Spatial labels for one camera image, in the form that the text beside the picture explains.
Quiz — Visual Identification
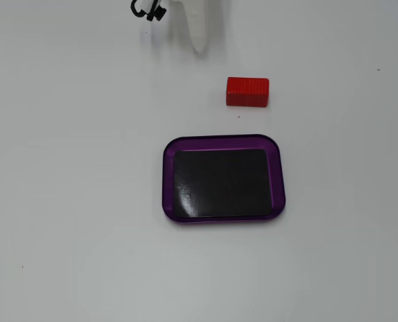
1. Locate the purple metal tray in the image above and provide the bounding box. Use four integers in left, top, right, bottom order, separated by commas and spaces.
161, 133, 286, 224

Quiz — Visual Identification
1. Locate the red rectangular cube block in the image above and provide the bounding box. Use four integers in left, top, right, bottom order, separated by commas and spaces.
225, 76, 271, 107

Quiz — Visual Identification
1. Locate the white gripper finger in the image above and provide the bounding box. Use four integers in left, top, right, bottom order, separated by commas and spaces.
174, 0, 210, 56

